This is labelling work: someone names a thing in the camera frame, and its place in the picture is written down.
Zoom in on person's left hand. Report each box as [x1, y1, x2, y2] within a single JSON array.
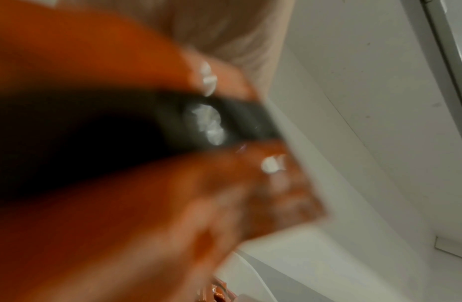
[[55, 0, 295, 100]]

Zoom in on pile of red Nescafe sachets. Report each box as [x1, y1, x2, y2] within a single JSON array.
[[195, 275, 235, 302]]

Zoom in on bunch of Nescafe sachets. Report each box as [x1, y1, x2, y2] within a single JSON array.
[[0, 0, 328, 302]]

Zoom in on white plastic tray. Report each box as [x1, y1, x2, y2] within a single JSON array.
[[212, 219, 407, 302]]

